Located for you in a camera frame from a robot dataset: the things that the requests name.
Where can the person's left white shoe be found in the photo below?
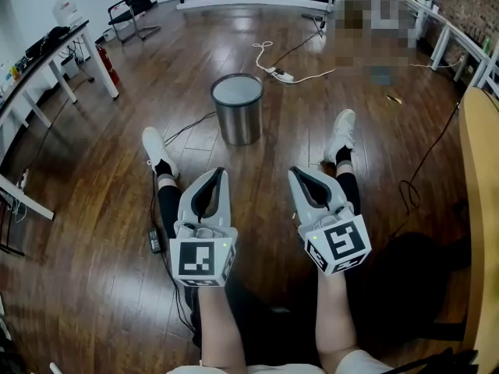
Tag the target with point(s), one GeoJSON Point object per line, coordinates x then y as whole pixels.
{"type": "Point", "coordinates": [154, 146]}

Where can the stainless steel bin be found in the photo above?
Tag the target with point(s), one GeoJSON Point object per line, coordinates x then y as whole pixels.
{"type": "Point", "coordinates": [239, 123]}

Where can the person's right white shoe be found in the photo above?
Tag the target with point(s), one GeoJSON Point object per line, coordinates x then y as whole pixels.
{"type": "Point", "coordinates": [343, 131]}

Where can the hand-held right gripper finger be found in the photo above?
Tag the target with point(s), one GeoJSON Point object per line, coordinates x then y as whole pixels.
{"type": "Point", "coordinates": [335, 193]}
{"type": "Point", "coordinates": [298, 207]}

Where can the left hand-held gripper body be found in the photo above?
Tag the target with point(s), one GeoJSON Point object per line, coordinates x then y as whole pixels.
{"type": "Point", "coordinates": [195, 259]}

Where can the red fire extinguisher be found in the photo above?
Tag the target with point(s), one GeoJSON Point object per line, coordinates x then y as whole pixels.
{"type": "Point", "coordinates": [109, 66]}

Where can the person's right forearm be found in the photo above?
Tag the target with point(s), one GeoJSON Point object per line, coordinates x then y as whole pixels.
{"type": "Point", "coordinates": [335, 318]}

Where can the person's leg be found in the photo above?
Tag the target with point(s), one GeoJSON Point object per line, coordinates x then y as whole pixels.
{"type": "Point", "coordinates": [169, 201]}
{"type": "Point", "coordinates": [349, 185]}

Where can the small yellow floor scrap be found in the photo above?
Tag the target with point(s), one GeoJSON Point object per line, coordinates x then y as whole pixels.
{"type": "Point", "coordinates": [394, 98]}

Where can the low white table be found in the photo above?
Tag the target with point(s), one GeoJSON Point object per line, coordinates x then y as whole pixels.
{"type": "Point", "coordinates": [31, 205]}

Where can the black bag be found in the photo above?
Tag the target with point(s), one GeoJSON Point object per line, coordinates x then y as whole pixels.
{"type": "Point", "coordinates": [54, 33]}

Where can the yellow wooden table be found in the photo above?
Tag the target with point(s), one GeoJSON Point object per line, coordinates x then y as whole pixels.
{"type": "Point", "coordinates": [481, 170]}

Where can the person's white shirt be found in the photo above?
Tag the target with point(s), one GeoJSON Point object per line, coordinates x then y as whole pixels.
{"type": "Point", "coordinates": [362, 364]}

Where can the white water dispenser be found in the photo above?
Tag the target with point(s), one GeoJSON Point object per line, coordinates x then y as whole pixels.
{"type": "Point", "coordinates": [66, 10]}

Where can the person's white shoe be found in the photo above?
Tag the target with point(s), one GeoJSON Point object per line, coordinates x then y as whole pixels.
{"type": "Point", "coordinates": [154, 146]}
{"type": "Point", "coordinates": [343, 131]}

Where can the white frame table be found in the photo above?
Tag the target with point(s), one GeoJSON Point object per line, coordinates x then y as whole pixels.
{"type": "Point", "coordinates": [439, 41]}
{"type": "Point", "coordinates": [468, 39]}

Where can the black power adapter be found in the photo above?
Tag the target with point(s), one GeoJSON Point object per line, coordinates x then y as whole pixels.
{"type": "Point", "coordinates": [154, 240]}

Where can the person's left forearm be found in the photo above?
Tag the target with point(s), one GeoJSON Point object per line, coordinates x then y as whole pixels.
{"type": "Point", "coordinates": [220, 325]}

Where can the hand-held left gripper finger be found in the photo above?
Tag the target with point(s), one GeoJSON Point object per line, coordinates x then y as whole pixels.
{"type": "Point", "coordinates": [225, 209]}
{"type": "Point", "coordinates": [185, 205]}

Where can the person's right leg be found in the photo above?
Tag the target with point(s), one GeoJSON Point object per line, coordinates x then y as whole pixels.
{"type": "Point", "coordinates": [349, 185]}

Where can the small white box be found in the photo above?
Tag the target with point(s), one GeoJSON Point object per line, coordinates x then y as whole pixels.
{"type": "Point", "coordinates": [108, 35]}

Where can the black seat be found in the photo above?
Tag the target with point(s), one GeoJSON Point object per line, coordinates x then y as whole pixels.
{"type": "Point", "coordinates": [273, 325]}

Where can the person's left leg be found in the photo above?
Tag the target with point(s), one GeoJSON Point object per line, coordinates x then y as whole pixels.
{"type": "Point", "coordinates": [169, 201]}

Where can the black-topped white table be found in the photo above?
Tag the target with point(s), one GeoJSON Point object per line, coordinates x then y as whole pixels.
{"type": "Point", "coordinates": [100, 64]}

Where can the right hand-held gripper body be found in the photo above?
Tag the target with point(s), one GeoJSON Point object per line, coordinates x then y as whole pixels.
{"type": "Point", "coordinates": [343, 244]}

